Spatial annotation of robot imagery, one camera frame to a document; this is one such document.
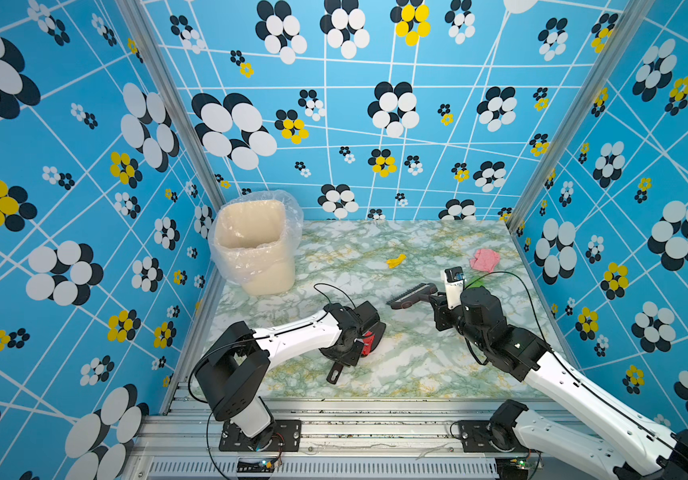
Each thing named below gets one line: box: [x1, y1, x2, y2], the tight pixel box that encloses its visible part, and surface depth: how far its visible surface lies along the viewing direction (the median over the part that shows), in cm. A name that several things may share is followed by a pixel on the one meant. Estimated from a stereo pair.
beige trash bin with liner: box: [208, 190, 304, 296], surface depth 91 cm
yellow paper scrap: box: [386, 253, 407, 269], surface depth 110 cm
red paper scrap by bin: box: [361, 330, 376, 356], surface depth 88 cm
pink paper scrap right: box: [470, 249, 501, 273], surface depth 109 cm
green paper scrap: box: [467, 276, 485, 288], surface depth 105 cm
